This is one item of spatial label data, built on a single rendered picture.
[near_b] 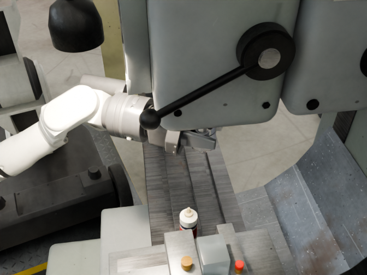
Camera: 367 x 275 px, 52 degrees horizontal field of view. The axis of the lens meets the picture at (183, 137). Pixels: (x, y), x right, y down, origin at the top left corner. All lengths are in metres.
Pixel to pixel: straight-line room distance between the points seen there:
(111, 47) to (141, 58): 1.96
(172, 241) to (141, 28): 0.44
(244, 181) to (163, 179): 1.27
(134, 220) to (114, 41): 1.63
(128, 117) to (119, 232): 0.43
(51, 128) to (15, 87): 0.56
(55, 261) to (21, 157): 0.47
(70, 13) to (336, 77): 0.36
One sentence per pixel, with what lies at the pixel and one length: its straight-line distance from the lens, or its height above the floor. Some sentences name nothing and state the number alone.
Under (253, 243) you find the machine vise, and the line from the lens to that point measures 0.85.
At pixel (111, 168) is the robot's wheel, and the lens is 1.54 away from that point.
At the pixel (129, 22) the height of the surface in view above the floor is 1.46.
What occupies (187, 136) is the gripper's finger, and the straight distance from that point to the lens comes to 0.67.
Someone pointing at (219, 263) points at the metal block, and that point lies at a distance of 0.74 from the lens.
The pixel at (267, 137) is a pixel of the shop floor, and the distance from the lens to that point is 2.60.
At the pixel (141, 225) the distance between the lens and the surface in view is 1.05.
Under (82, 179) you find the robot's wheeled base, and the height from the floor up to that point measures 0.61.
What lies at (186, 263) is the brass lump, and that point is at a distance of 0.74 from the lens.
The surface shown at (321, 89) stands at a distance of 0.56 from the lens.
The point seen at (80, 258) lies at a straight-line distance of 1.17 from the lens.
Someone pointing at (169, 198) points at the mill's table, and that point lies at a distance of 1.02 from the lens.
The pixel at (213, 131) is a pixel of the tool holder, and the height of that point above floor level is 1.25.
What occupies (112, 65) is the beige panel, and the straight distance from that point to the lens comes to 2.59.
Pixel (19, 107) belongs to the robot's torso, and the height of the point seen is 0.93.
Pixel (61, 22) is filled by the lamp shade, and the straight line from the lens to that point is 0.53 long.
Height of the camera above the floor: 1.69
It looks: 42 degrees down
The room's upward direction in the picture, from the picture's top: straight up
